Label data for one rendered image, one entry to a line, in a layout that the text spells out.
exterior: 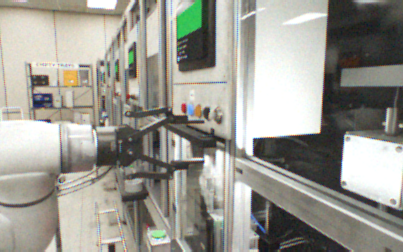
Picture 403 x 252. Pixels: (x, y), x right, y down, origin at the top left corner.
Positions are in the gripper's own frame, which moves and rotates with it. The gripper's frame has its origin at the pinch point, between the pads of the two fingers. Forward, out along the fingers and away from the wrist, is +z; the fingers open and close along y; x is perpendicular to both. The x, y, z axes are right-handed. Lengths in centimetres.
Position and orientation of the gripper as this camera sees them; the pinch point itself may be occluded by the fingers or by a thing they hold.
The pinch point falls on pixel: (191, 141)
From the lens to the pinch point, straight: 63.0
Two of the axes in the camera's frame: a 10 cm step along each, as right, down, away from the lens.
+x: -4.6, -0.4, 8.9
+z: 8.9, -0.3, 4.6
